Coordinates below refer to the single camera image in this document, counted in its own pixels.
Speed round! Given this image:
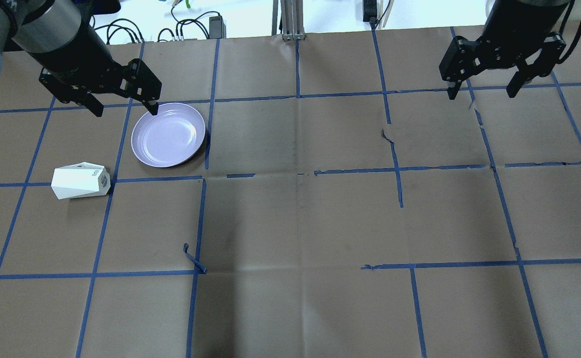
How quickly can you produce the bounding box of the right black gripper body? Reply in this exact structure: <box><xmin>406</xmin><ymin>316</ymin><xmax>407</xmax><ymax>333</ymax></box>
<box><xmin>439</xmin><ymin>32</ymin><xmax>567</xmax><ymax>84</ymax></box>

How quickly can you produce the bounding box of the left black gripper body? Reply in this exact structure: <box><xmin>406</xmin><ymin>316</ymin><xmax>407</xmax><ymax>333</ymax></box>
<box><xmin>39</xmin><ymin>58</ymin><xmax>162</xmax><ymax>106</ymax></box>

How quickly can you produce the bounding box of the white faceted cup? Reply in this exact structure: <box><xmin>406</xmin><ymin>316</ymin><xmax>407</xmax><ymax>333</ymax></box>
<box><xmin>50</xmin><ymin>162</ymin><xmax>111</xmax><ymax>199</ymax></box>

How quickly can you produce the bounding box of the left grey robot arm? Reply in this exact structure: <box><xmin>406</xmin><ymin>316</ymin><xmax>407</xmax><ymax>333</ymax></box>
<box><xmin>0</xmin><ymin>0</ymin><xmax>162</xmax><ymax>116</ymax></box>

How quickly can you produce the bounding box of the lilac plate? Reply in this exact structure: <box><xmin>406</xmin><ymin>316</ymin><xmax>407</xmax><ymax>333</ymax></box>
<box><xmin>130</xmin><ymin>102</ymin><xmax>206</xmax><ymax>168</ymax></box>

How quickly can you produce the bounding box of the black power adapter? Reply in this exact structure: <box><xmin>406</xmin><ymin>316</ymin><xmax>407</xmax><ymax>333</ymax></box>
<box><xmin>208</xmin><ymin>14</ymin><xmax>226</xmax><ymax>39</ymax></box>

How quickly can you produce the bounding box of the aluminium frame post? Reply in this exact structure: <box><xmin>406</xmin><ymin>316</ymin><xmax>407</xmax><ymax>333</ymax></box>
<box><xmin>271</xmin><ymin>0</ymin><xmax>306</xmax><ymax>42</ymax></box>

